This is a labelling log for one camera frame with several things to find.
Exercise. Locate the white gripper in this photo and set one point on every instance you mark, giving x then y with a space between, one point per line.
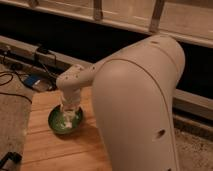
71 98

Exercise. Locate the white plastic bottle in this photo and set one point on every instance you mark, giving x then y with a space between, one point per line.
69 115

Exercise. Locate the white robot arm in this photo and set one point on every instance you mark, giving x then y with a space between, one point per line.
132 98

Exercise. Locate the green ceramic bowl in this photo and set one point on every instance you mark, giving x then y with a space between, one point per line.
56 121

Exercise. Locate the blue box on floor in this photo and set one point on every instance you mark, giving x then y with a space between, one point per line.
31 80

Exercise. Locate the black power adapter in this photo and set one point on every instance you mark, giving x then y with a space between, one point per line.
42 50

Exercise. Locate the wooden board table top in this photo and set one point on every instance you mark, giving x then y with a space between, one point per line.
81 150

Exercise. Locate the black object bottom left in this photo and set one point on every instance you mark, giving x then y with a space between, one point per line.
13 156

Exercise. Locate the metal window frame rail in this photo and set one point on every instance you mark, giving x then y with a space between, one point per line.
189 21

